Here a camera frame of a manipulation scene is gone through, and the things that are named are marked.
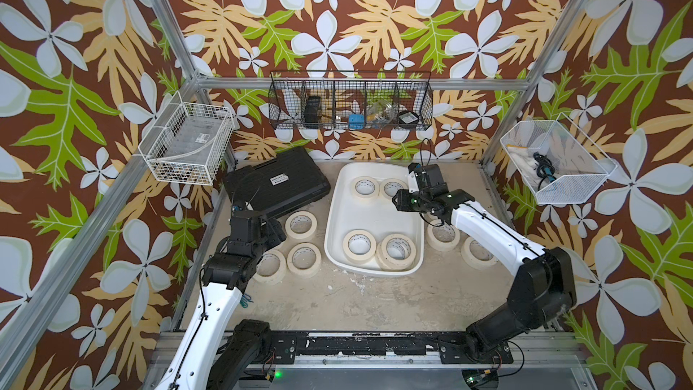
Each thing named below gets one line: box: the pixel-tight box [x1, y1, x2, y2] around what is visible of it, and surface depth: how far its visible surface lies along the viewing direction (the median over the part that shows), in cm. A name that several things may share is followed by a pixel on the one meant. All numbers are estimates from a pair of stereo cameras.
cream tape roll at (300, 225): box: [284, 210, 318, 240], surface depth 100 cm
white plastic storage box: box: [323, 162, 425, 277], surface depth 95 cm
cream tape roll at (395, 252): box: [376, 232, 417, 272], surface depth 89 cm
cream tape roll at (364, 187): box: [350, 175, 380, 199], surface depth 111 cm
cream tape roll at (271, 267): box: [252, 249, 287, 286], surface depth 89 cm
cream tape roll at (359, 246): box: [341, 229, 378, 265], surface depth 94 cm
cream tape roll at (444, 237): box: [426, 220, 461, 252], surface depth 95 cm
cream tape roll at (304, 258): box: [286, 241, 322, 276], surface depth 92 cm
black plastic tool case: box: [222, 146, 332, 218], surface depth 107 cm
